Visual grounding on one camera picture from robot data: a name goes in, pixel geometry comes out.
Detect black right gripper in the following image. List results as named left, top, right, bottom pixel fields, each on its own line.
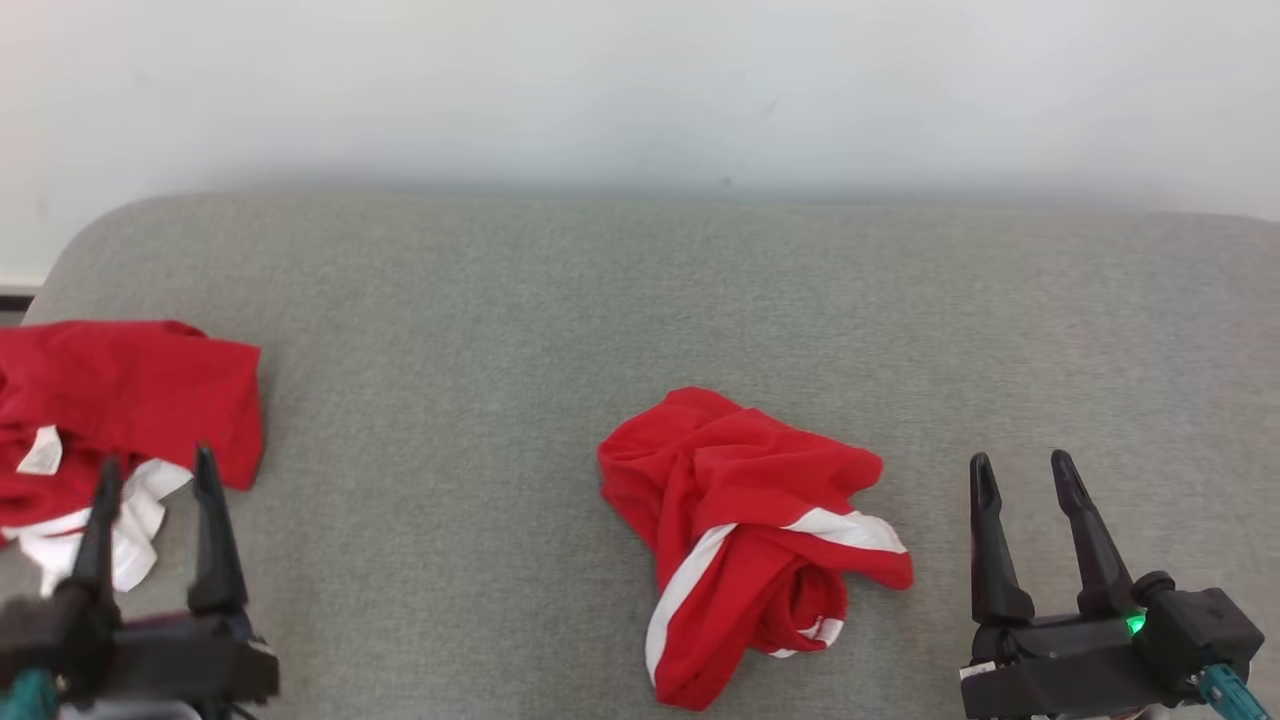
left=958, top=449, right=1191, bottom=720

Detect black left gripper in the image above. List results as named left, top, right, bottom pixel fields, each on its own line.
left=58, top=445, right=281, bottom=706

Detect red and white jersey shirt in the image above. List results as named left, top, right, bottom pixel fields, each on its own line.
left=0, top=320, right=266, bottom=598

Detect red shorts with white stripe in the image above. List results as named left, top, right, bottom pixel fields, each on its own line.
left=597, top=387, right=914, bottom=712

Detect left camera cable, teal plug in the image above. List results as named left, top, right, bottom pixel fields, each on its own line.
left=0, top=668, right=59, bottom=720

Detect camera cable, teal plug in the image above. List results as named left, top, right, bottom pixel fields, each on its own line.
left=0, top=668, right=59, bottom=720
left=1190, top=662, right=1271, bottom=720

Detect right camera cable, teal plug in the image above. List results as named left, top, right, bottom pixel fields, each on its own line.
left=1190, top=662, right=1271, bottom=720

